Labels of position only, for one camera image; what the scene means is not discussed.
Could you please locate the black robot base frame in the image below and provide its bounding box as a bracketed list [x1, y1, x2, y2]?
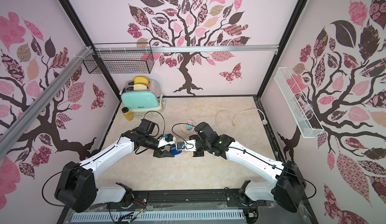
[58, 188, 317, 224]

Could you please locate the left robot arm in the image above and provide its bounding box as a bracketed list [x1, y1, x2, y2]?
[54, 119, 176, 213]

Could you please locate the white wire shelf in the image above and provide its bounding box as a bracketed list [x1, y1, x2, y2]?
[274, 67, 325, 139]

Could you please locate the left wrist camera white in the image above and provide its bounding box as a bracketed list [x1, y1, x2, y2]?
[158, 134, 176, 148]

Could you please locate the white slotted cable duct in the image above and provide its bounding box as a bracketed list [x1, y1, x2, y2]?
[70, 210, 245, 224]

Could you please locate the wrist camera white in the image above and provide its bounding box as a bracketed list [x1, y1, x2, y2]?
[158, 134, 176, 148]
[176, 140, 197, 152]

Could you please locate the white bread slice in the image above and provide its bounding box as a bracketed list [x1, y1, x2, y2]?
[133, 83, 148, 91]

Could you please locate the aluminium rail left wall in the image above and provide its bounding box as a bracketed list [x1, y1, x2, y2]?
[1, 46, 91, 158]

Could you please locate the small yellow bottle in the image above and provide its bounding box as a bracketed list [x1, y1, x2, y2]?
[121, 107, 134, 121]

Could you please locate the mint green toaster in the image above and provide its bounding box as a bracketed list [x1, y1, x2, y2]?
[120, 79, 163, 113]

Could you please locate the aluminium rail wall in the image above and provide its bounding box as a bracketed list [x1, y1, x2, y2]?
[1, 46, 91, 158]
[95, 45, 279, 53]

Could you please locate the black wire basket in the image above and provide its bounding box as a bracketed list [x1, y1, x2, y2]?
[82, 42, 155, 74]

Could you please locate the yellow bread slice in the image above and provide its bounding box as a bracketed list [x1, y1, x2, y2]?
[134, 76, 149, 85]

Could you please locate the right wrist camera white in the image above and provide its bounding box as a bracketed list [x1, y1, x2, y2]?
[176, 140, 197, 152]

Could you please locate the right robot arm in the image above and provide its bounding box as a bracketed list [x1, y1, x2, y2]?
[188, 122, 307, 213]

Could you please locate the mint green usb charger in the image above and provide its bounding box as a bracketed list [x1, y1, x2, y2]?
[186, 123, 194, 131]

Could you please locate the blue electric shaver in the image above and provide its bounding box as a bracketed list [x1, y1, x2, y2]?
[170, 145, 182, 155]

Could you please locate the aluminium rail back wall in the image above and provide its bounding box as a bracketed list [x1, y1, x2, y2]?
[95, 45, 279, 53]

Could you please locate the power strip white cord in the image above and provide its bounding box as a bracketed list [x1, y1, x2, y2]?
[215, 107, 268, 127]

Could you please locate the toaster white power cord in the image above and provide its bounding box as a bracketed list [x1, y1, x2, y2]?
[132, 98, 167, 120]

